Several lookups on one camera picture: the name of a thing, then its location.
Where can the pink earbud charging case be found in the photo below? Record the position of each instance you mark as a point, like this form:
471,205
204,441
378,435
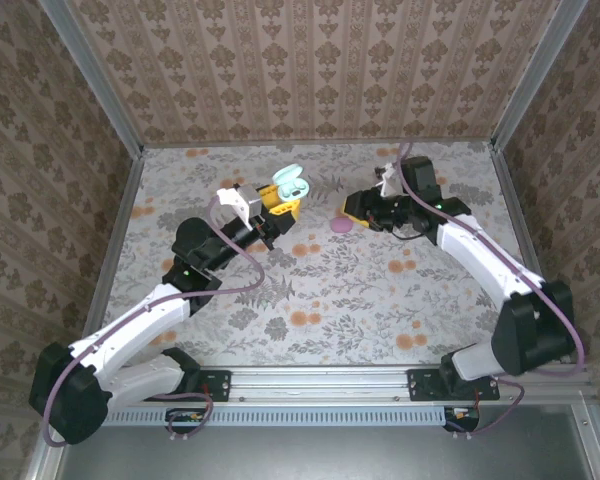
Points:
341,225

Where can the mint green earbud charging case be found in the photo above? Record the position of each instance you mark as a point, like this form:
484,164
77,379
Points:
287,175

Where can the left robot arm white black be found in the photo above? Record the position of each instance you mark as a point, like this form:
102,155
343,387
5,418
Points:
130,325

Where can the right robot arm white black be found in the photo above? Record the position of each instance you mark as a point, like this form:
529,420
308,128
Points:
480,255

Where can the floral printed table cover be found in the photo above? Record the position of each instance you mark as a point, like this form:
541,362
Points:
330,340

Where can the black connector box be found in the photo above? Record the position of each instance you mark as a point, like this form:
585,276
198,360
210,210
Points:
185,417
461,417

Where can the grey metal panel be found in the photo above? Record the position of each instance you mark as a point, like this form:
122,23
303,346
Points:
330,455

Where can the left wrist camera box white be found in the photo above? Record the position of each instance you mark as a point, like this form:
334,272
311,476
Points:
235,197

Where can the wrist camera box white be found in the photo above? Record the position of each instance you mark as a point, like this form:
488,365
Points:
235,197
390,180

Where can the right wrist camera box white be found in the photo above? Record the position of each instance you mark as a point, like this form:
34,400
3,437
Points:
390,180

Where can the aluminium table side rail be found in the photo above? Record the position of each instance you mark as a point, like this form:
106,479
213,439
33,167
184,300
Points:
122,210
501,165

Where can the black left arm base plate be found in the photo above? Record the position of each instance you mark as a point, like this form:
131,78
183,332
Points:
215,385

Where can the aluminium mounting rail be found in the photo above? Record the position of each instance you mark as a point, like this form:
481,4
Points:
320,382

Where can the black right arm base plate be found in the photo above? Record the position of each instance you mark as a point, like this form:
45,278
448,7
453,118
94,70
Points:
422,385

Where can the aluminium corner post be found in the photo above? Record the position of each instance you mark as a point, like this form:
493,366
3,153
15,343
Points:
535,75
95,75

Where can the aluminium frame bar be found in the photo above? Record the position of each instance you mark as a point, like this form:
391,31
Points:
592,440
37,462

